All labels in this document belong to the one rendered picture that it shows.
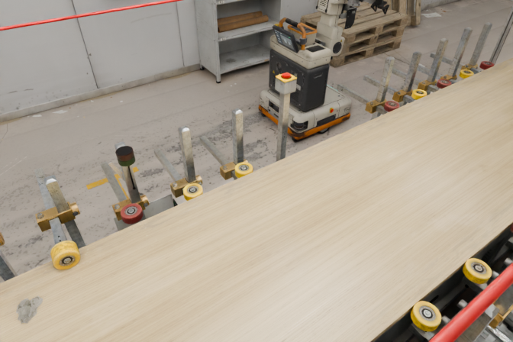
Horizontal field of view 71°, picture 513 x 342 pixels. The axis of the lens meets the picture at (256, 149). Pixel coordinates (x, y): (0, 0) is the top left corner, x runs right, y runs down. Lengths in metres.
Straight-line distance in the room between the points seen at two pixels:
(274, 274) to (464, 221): 0.77
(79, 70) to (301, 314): 3.45
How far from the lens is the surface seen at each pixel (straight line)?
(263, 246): 1.33
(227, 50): 4.69
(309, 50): 3.04
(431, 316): 1.30
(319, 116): 3.26
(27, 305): 1.36
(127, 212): 1.50
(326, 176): 1.61
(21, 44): 3.99
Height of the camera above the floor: 1.96
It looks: 38 degrees down
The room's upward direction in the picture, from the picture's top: 1 degrees clockwise
